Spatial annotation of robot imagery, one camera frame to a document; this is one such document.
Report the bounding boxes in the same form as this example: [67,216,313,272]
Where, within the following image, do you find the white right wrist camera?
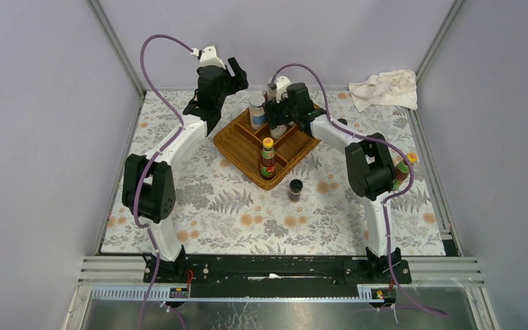
[273,76,291,103]

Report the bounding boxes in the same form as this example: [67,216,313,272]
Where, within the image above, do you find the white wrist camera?
[190,44,226,69]
[273,76,291,103]

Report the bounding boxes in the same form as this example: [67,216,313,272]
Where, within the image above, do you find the white crumpled cloth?
[348,69,418,112]

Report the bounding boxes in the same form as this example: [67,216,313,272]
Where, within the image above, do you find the brown wicker divided basket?
[213,109,320,190]

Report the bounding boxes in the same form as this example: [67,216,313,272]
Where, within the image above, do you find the floral patterned table mat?
[100,91,446,256]

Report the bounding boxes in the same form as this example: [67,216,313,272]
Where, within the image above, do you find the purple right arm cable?
[267,63,450,318]

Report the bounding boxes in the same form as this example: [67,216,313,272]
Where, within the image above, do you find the silver lid white grain jar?
[266,80,276,102]

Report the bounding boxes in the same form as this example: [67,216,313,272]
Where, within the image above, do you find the green sauce bottle yellow cap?
[393,152,418,190]

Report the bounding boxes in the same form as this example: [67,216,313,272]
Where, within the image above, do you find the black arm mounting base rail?
[142,252,412,298]

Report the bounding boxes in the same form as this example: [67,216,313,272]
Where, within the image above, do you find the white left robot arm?
[122,57,248,283]

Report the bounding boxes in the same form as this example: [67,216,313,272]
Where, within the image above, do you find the white jar wide black lid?
[269,125,287,140]

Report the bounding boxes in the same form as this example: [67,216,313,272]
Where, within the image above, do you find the small pepper jar black cap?
[289,179,303,202]

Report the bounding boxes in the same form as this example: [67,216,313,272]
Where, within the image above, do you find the silver lid jar blue label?
[248,93,267,131]

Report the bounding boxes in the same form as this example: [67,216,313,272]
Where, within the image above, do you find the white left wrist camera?
[190,44,226,69]

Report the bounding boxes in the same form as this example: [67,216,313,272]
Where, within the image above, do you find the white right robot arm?
[263,76,401,283]

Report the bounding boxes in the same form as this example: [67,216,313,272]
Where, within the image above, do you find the red sauce bottle yellow cap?
[261,137,276,179]

